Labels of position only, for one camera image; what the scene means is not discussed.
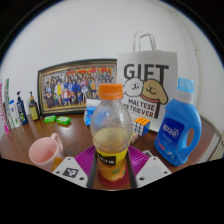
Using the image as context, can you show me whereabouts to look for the white bottle with blue cap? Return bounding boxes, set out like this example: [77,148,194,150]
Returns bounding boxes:
[8,99,22,129]

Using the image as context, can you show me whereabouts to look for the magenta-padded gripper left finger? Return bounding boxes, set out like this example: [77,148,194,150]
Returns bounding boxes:
[52,145,98,189]

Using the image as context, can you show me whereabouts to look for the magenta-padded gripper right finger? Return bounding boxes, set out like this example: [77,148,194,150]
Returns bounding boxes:
[125,145,173,189]

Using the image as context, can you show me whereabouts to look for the pink mug with yellow print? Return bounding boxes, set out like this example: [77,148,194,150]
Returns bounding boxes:
[28,132,65,173]

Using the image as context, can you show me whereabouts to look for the white printed paper gift bag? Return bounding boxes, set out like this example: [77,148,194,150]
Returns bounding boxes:
[116,30,179,133]

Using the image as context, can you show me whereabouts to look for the orange juice bottle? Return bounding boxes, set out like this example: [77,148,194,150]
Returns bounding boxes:
[89,82,134,188]

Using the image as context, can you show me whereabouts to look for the small snack packet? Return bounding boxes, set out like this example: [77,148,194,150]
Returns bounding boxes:
[128,132,139,145]

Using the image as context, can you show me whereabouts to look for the colourful puzzle cube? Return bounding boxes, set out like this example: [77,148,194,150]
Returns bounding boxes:
[132,116,151,137]

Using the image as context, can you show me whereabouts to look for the framed group photo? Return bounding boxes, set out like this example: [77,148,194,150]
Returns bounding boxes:
[37,58,118,117]

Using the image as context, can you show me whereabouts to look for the brown wooden side table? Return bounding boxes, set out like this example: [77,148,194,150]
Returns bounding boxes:
[199,114,223,162]

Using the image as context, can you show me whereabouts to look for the dark blue pump bottle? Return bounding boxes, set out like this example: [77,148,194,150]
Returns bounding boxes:
[15,90,29,126]

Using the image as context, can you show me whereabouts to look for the amber pump bottle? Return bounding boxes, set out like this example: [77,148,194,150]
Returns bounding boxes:
[28,91,41,122]

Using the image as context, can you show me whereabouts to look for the blue detergent bottle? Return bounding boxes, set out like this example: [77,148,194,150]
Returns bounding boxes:
[154,77,203,167]

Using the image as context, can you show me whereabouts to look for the pink shuttlecock tube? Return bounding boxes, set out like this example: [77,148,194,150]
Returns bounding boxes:
[0,83,10,134]

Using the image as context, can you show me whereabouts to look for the blue tissue pack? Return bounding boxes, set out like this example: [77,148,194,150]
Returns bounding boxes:
[83,98,101,127]

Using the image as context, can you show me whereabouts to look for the flat round red coaster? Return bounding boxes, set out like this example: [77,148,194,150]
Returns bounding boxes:
[97,173,129,190]

